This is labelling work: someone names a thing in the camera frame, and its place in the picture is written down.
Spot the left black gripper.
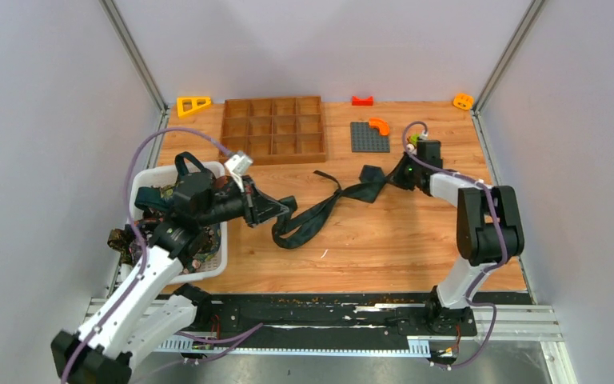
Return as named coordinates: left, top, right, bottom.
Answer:
left=199, top=175, right=290, bottom=228

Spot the dark green leaf tie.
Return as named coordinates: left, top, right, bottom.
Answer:
left=271, top=170, right=362, bottom=250

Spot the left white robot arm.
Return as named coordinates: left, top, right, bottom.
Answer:
left=51, top=171, right=290, bottom=383

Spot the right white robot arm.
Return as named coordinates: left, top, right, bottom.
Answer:
left=360, top=139, right=524, bottom=334

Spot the pile of patterned ties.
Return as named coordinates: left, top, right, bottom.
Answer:
left=134, top=152, right=233, bottom=274

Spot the grey studded baseplate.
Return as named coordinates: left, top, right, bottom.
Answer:
left=350, top=122, right=390, bottom=153

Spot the orange curved block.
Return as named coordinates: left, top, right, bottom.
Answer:
left=369, top=118, right=390, bottom=136

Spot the toy brick car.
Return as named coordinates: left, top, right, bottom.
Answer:
left=408, top=134, right=422, bottom=148

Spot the red plastic block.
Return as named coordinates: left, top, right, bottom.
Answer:
left=351, top=96, right=375, bottom=106

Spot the wooden compartment tray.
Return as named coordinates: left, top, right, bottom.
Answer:
left=220, top=96, right=328, bottom=166

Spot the white plastic basket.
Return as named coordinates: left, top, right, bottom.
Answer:
left=130, top=165, right=228, bottom=285

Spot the orange round block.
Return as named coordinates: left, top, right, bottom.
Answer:
left=453, top=93, right=474, bottom=110

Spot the yellow triangular block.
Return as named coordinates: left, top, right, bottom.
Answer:
left=176, top=97, right=213, bottom=118

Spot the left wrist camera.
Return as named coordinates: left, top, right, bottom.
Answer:
left=224, top=151, right=253, bottom=192

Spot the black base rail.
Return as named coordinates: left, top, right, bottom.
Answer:
left=186, top=293, right=477, bottom=350

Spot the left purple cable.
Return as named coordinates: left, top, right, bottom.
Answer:
left=60, top=126, right=234, bottom=384

